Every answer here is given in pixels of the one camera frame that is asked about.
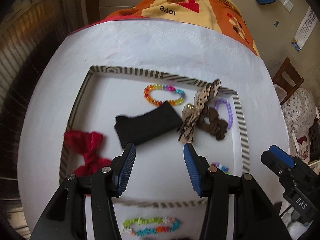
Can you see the floral fabric cover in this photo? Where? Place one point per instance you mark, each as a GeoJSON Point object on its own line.
{"type": "Point", "coordinates": [299, 112]}

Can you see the right hand white glove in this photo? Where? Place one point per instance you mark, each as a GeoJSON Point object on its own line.
{"type": "Point", "coordinates": [298, 230]}

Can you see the black fabric headband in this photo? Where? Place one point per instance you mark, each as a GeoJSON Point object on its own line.
{"type": "Point", "coordinates": [140, 129]}

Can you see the wooden chair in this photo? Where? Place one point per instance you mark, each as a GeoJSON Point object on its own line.
{"type": "Point", "coordinates": [288, 79]}

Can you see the striped black white tray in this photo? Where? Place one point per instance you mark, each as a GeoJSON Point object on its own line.
{"type": "Point", "coordinates": [116, 106]}

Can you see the white wall switch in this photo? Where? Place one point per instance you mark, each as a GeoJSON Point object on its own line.
{"type": "Point", "coordinates": [287, 4]}

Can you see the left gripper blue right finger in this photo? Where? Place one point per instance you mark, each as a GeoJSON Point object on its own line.
{"type": "Point", "coordinates": [197, 167]}

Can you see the white table cloth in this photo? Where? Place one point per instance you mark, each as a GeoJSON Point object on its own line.
{"type": "Point", "coordinates": [165, 46]}

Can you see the wall calendar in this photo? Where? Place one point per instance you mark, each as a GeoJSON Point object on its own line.
{"type": "Point", "coordinates": [304, 30]}

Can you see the orange patterned love blanket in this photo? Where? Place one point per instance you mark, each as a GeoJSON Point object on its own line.
{"type": "Point", "coordinates": [222, 16]}

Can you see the leopard print ribbon scrunchie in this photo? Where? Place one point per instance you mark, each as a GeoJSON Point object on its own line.
{"type": "Point", "coordinates": [201, 115]}

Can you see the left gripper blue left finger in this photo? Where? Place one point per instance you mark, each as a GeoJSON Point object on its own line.
{"type": "Point", "coordinates": [121, 169]}

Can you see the red satin bow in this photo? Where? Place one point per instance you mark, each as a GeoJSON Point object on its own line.
{"type": "Point", "coordinates": [87, 145]}

